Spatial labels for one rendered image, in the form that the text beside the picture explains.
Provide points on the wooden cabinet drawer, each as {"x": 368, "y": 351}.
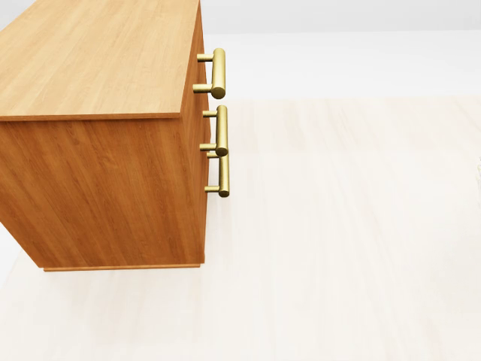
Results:
{"x": 202, "y": 229}
{"x": 196, "y": 176}
{"x": 191, "y": 96}

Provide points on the wooden cabinet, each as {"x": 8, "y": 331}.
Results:
{"x": 94, "y": 150}

